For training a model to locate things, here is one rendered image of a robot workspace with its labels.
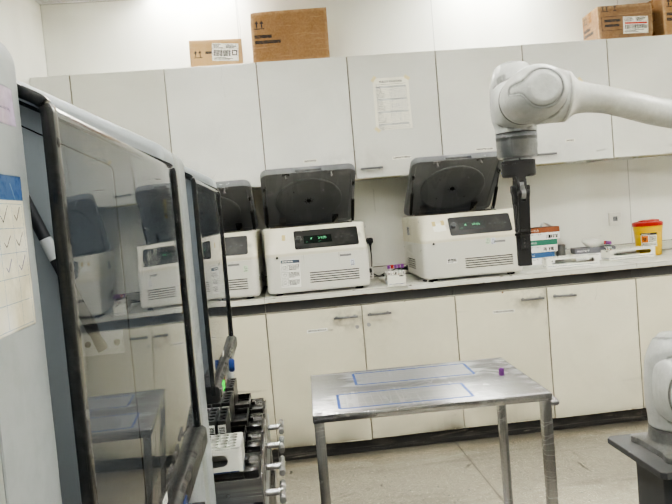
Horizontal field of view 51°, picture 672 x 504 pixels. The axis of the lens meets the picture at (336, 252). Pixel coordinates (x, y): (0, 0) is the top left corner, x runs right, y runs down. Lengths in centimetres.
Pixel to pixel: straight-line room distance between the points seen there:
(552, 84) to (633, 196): 354
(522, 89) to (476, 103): 281
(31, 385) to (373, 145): 367
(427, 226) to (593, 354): 117
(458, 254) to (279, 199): 106
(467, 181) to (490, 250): 51
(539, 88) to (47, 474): 113
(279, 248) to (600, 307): 180
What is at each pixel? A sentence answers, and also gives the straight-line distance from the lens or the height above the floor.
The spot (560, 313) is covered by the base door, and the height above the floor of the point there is 66.
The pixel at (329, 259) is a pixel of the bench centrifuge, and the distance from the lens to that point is 375.
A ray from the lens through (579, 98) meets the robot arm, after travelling 149.
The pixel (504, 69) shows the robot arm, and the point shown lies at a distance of 161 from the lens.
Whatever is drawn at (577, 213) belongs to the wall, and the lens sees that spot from 476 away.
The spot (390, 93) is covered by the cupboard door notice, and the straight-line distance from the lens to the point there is 413.
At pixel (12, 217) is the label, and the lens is 48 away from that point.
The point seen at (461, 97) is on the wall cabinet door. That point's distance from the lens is 421.
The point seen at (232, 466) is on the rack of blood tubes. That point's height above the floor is 83.
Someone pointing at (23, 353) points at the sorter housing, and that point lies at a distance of 48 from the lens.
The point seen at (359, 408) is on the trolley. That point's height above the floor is 82.
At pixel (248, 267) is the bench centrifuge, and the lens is 373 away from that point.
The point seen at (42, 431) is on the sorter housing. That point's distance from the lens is 50.
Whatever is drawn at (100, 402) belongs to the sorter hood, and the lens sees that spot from 59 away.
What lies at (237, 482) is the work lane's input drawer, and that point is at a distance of 146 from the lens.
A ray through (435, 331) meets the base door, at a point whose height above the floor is 63.
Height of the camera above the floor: 131
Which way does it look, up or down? 3 degrees down
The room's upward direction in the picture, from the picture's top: 5 degrees counter-clockwise
